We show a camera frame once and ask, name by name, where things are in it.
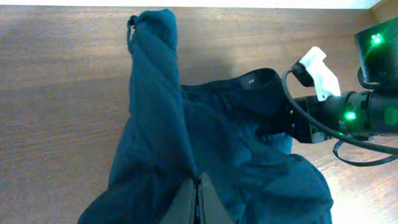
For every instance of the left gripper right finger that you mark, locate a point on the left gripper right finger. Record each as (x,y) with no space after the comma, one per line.
(212,210)

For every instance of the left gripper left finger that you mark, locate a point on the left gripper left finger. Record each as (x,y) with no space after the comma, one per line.
(182,208)

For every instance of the navy blue shorts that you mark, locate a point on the navy blue shorts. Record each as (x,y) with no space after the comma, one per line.
(230,129)

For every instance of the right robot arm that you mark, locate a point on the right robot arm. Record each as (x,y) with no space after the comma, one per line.
(361,115)

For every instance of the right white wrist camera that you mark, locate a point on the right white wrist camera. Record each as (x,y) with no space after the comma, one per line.
(311,71)

